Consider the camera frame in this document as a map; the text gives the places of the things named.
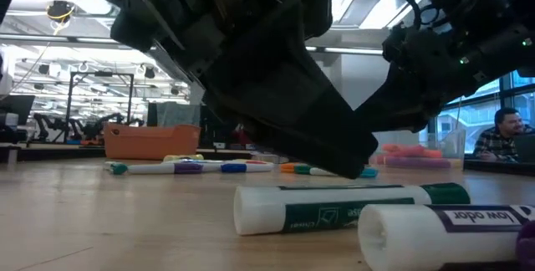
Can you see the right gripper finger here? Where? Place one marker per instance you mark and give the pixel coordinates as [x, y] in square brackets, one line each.
[405, 103]

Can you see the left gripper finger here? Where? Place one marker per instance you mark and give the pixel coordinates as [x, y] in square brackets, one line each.
[292, 116]

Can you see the pink highlighter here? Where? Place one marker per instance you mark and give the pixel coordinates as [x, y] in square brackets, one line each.
[411, 151]

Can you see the purple highlighter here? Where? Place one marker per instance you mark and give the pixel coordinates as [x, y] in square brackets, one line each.
[418, 163]

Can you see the dark green Expo marker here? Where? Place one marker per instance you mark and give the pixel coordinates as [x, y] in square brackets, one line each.
[334, 212]

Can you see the green cap mini marker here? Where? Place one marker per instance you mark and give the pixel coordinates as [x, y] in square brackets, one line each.
[303, 170]
[119, 168]

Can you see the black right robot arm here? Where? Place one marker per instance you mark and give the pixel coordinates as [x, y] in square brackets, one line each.
[501, 20]

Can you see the orange cap mini marker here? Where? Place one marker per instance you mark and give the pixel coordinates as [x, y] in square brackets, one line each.
[287, 167]

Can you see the person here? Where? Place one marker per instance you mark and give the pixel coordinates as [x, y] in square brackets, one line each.
[501, 137]
[243, 135]

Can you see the red cap mini marker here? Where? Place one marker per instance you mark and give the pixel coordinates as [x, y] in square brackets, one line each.
[259, 162]

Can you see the clear plastic container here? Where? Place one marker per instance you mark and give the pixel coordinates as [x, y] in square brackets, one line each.
[457, 145]

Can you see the long ceiling light bar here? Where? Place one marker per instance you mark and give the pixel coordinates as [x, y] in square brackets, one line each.
[355, 50]

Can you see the light blue cap mini marker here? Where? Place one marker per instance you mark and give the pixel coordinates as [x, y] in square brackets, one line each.
[370, 172]

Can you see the black partition panel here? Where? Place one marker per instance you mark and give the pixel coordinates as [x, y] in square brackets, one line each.
[209, 131]

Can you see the grey partition panel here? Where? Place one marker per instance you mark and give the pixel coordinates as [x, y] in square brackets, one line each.
[177, 114]

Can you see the dark laptop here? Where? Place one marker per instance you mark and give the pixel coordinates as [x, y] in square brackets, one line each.
[526, 147]

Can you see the purple cap mini marker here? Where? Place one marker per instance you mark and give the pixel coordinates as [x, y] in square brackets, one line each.
[175, 167]

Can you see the orange plastic bin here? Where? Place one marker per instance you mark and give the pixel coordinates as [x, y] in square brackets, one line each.
[150, 141]

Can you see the black background robot arms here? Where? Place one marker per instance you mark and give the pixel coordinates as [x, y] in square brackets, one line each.
[75, 126]

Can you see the black computer monitor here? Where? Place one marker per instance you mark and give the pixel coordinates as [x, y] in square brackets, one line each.
[16, 108]

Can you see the dark window frame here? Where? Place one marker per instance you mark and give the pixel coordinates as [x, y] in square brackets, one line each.
[507, 103]

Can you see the black metal frame rig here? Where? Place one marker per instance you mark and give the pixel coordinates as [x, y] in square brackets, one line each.
[100, 74]

